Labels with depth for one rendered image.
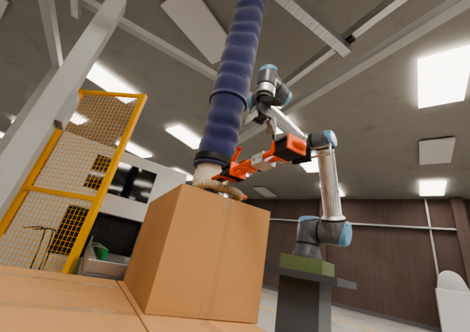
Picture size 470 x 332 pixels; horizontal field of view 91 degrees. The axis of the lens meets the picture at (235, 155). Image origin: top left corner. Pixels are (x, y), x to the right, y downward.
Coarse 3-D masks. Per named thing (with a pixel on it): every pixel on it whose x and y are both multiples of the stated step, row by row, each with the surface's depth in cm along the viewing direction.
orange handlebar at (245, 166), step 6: (294, 144) 69; (300, 144) 69; (270, 150) 78; (264, 156) 80; (270, 156) 79; (240, 162) 94; (246, 162) 89; (234, 168) 96; (240, 168) 93; (246, 168) 92; (252, 168) 92; (222, 180) 113; (246, 198) 137
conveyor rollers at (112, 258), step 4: (96, 252) 267; (96, 256) 222; (108, 256) 250; (112, 256) 259; (116, 256) 276; (120, 256) 287; (124, 256) 304; (108, 260) 204; (112, 260) 213; (116, 260) 216; (120, 260) 225; (124, 260) 241; (128, 260) 250; (128, 264) 203
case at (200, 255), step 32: (192, 192) 83; (160, 224) 89; (192, 224) 80; (224, 224) 86; (256, 224) 93; (160, 256) 73; (192, 256) 77; (224, 256) 82; (256, 256) 89; (128, 288) 98; (160, 288) 70; (192, 288) 74; (224, 288) 79; (256, 288) 85; (224, 320) 76; (256, 320) 82
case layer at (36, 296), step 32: (0, 288) 64; (32, 288) 70; (64, 288) 77; (96, 288) 87; (0, 320) 44; (32, 320) 47; (64, 320) 50; (96, 320) 54; (128, 320) 58; (160, 320) 64; (192, 320) 70
